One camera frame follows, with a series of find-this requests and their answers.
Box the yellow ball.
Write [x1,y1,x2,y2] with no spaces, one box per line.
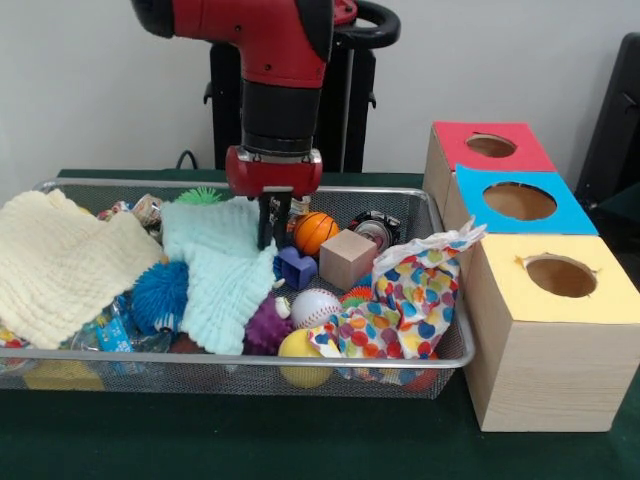
[277,328,334,390]

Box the mint waffle cloth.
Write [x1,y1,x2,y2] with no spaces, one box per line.
[159,197,280,356]

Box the blue spiky ball with eyes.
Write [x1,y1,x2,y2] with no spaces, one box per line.
[131,259,192,335]

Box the white baseball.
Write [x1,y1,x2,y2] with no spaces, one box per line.
[289,288,346,332]

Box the shallow silver mesh bin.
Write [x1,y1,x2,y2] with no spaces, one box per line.
[0,178,476,401]

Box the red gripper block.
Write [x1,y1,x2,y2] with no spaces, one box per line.
[223,144,325,252]

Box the black stand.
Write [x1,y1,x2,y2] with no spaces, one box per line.
[574,32,640,201]

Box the wooden box with three holes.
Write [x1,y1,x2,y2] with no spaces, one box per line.
[422,120,640,432]

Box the polka dot paper napkin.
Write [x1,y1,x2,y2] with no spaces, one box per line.
[305,215,488,361]

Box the small orange basketball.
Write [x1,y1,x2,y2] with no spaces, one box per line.
[293,211,341,258]

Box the cream waffle cloth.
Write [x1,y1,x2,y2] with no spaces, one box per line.
[0,188,169,350]

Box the purple toy block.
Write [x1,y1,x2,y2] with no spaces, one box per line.
[276,245,320,292]

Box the purple spiky toy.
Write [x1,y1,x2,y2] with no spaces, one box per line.
[243,292,296,357]

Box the plain wooden cube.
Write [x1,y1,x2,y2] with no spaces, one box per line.
[318,228,379,293]

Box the dark green table cloth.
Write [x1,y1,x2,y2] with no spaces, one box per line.
[0,168,640,480]
[597,180,640,236]

